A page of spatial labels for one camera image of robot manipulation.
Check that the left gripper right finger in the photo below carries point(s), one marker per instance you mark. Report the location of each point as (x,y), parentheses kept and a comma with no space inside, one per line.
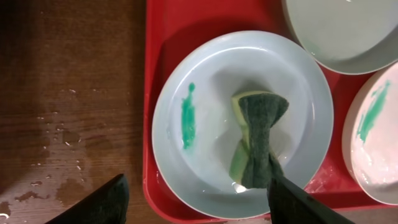
(289,204)

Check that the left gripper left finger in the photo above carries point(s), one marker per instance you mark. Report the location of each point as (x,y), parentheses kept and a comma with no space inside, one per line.
(106,205)

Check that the green yellow sponge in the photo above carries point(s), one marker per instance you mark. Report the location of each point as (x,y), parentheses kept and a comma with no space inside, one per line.
(254,162)

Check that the white cream plate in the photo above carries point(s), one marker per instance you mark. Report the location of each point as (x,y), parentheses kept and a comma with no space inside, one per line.
(369,137)

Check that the light blue plate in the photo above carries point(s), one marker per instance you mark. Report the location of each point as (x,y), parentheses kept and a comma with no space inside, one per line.
(195,132)

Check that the mint green plate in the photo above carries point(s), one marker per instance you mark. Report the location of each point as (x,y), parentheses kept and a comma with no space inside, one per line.
(351,37)

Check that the red plastic tray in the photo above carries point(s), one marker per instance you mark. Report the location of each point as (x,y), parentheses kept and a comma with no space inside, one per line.
(174,29)

